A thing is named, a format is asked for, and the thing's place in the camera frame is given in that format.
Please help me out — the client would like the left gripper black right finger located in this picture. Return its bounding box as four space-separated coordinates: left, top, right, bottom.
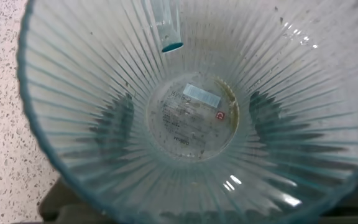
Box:
249 90 358 175

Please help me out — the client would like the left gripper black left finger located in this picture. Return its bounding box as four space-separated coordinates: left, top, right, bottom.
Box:
63 92 135 164

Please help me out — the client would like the transparent blue ribbed plastic cup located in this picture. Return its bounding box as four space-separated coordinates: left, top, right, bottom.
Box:
16 0 358 224

